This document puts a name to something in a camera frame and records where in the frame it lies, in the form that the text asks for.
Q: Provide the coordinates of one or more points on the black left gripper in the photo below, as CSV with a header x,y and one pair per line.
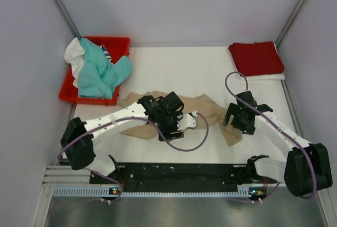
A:
x,y
177,116

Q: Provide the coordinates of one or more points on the red plastic bin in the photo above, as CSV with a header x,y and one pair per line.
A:
x,y
117,47

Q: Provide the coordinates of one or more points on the white t-shirt in bin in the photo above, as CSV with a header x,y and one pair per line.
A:
x,y
74,57

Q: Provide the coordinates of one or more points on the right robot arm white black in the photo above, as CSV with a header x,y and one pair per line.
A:
x,y
299,178

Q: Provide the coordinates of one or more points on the light blue cable duct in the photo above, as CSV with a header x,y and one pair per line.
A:
x,y
242,191

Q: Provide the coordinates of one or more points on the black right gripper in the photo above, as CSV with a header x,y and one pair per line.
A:
x,y
247,128

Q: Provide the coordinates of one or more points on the left aluminium corner post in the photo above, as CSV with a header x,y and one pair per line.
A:
x,y
67,18

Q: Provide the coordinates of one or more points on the right aluminium side rail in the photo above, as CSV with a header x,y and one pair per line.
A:
x,y
291,119

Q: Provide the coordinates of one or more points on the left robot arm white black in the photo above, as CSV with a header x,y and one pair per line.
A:
x,y
81,138

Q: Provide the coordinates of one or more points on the right aluminium corner post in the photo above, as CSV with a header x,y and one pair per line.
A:
x,y
290,20

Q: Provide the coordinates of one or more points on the teal t-shirt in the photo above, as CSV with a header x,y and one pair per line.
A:
x,y
99,77

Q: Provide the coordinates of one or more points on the beige t-shirt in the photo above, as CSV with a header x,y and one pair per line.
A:
x,y
203,104

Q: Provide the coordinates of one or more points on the aluminium corner post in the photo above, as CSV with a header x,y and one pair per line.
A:
x,y
290,20
67,18

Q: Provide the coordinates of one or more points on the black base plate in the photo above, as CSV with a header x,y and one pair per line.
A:
x,y
184,186

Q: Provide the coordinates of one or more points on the folded red t-shirt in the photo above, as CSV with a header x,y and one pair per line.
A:
x,y
256,57

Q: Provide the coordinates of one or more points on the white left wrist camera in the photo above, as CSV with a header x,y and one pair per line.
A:
x,y
187,121

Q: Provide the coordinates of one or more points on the folded white t-shirt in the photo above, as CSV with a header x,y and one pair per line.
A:
x,y
273,77

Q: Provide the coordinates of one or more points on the red white blue striped shirt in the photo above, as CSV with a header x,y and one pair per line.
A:
x,y
107,56

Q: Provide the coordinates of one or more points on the aluminium front rail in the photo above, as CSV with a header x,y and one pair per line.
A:
x,y
52,175

